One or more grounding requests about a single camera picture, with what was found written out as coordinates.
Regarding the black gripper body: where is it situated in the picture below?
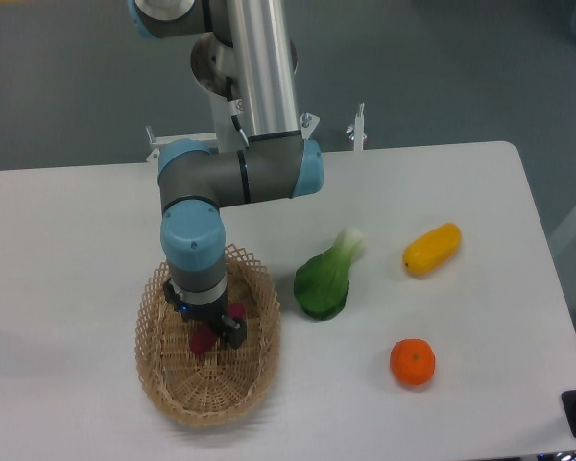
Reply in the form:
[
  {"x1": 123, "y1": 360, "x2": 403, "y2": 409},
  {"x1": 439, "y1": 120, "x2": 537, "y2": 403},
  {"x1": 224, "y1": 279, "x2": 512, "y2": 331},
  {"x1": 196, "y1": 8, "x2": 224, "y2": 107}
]
[{"x1": 172, "y1": 296, "x2": 228, "y2": 332}]

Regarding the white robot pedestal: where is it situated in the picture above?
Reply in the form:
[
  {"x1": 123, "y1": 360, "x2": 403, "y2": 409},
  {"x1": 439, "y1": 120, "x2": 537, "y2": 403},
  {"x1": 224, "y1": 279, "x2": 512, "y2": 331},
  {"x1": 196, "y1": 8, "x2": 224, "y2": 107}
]
[{"x1": 209, "y1": 88, "x2": 250, "y2": 152}]

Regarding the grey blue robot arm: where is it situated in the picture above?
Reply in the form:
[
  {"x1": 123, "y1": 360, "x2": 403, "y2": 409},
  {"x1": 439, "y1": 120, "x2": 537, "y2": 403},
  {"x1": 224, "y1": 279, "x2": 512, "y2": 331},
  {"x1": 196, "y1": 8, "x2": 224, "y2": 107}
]
[{"x1": 129, "y1": 1, "x2": 324, "y2": 348}]

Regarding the purple sweet potato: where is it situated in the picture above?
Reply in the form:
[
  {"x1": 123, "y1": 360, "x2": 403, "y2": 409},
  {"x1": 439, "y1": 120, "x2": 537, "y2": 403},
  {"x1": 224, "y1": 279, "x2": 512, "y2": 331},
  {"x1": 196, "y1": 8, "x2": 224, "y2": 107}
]
[{"x1": 189, "y1": 303, "x2": 246, "y2": 355}]

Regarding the oval wicker basket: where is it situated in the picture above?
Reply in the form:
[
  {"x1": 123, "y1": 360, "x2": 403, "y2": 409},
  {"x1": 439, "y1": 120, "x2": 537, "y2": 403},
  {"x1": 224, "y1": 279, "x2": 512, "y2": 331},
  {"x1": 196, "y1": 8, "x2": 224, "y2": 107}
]
[{"x1": 134, "y1": 244, "x2": 281, "y2": 427}]

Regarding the black cable on pedestal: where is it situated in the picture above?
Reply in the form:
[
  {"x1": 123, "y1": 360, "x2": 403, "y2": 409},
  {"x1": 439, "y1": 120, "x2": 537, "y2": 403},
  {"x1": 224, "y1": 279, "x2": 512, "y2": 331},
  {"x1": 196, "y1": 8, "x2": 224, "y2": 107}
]
[{"x1": 224, "y1": 75, "x2": 251, "y2": 145}]

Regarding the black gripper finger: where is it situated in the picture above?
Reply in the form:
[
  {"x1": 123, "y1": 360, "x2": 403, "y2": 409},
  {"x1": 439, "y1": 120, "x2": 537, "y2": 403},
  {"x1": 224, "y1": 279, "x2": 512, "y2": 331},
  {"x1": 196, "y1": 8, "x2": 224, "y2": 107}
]
[
  {"x1": 210, "y1": 314, "x2": 248, "y2": 349},
  {"x1": 162, "y1": 279, "x2": 186, "y2": 313}
]

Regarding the yellow mango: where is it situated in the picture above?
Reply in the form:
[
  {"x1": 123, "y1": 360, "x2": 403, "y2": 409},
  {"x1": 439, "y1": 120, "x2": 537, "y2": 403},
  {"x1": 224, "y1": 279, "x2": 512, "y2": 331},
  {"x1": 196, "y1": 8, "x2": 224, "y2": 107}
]
[{"x1": 402, "y1": 223, "x2": 462, "y2": 276}]

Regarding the green bok choy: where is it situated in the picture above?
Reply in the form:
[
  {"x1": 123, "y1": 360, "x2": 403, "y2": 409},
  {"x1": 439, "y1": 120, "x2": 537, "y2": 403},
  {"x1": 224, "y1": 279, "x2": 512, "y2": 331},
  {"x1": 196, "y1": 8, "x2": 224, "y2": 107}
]
[{"x1": 293, "y1": 228, "x2": 364, "y2": 321}]

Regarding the orange tangerine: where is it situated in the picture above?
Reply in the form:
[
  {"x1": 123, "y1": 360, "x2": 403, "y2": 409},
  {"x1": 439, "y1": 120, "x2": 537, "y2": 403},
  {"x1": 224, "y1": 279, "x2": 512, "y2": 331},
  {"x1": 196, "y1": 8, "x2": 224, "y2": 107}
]
[{"x1": 390, "y1": 338, "x2": 436, "y2": 387}]

